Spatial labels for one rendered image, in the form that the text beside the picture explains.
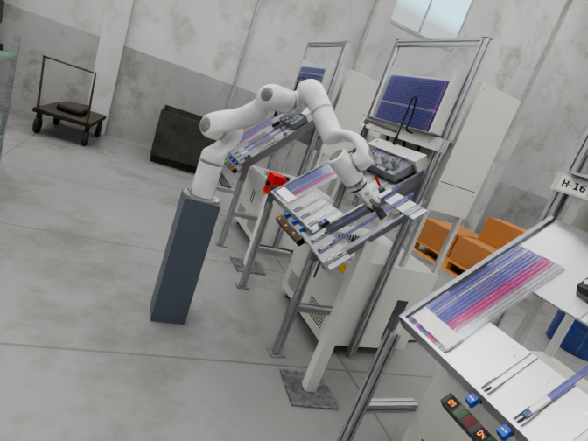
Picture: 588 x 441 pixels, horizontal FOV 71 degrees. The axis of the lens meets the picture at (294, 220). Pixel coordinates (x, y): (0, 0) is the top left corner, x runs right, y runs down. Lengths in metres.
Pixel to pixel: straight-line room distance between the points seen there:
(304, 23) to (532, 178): 6.27
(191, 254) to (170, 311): 0.34
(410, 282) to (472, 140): 0.89
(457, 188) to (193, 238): 1.49
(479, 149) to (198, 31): 5.13
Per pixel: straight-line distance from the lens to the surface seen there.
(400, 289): 2.59
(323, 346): 2.06
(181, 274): 2.22
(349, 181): 1.60
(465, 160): 2.51
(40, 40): 6.94
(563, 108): 10.78
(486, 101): 2.51
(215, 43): 6.88
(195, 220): 2.10
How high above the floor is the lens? 1.27
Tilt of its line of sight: 14 degrees down
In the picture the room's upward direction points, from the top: 20 degrees clockwise
